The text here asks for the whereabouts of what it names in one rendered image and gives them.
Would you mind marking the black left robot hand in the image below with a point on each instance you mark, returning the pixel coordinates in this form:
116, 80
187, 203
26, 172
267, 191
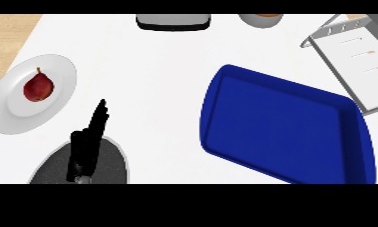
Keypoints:
89, 144

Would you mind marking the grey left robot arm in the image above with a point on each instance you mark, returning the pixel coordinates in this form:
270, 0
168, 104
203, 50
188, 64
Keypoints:
83, 180

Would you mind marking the blue rectangular tray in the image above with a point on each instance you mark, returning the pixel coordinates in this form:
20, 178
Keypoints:
281, 127

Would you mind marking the white round plate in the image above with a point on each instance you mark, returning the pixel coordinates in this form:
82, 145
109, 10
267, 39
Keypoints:
35, 104

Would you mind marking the red pear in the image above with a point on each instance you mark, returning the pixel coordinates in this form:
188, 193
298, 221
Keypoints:
38, 87

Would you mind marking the grey and black appliance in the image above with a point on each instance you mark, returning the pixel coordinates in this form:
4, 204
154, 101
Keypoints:
174, 21

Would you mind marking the grey round cup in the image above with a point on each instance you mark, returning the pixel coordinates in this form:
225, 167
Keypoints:
261, 20

